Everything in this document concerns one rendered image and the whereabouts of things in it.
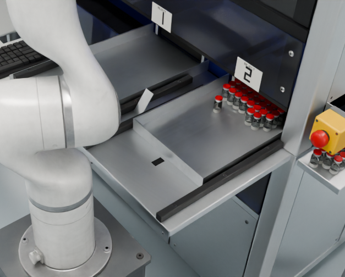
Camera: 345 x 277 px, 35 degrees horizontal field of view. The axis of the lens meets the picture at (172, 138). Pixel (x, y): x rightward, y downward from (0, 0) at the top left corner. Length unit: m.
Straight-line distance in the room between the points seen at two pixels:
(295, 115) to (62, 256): 0.63
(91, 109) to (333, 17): 0.56
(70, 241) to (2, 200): 1.41
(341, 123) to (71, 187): 0.64
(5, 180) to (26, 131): 1.68
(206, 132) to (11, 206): 1.23
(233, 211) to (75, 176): 0.82
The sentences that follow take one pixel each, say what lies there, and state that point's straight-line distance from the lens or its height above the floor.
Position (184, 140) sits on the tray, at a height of 0.88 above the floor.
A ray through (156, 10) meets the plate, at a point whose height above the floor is 1.03.
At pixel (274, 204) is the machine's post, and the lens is 1.54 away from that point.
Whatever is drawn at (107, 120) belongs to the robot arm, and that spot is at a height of 1.24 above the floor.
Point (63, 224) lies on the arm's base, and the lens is 1.03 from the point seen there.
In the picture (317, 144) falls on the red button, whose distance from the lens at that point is 1.28.
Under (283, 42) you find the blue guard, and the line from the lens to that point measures 1.29.
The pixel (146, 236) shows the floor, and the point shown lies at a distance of 2.29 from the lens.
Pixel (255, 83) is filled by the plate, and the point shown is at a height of 1.01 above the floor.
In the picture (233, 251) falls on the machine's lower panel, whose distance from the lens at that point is 1.82.
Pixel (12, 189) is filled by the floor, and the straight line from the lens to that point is 2.50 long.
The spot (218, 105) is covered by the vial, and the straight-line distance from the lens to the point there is 1.46.
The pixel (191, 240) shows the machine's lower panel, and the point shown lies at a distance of 1.99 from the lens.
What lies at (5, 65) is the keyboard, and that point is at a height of 0.83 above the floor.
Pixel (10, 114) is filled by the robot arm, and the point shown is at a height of 1.26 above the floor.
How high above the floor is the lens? 1.80
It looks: 42 degrees down
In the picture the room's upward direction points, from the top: 5 degrees clockwise
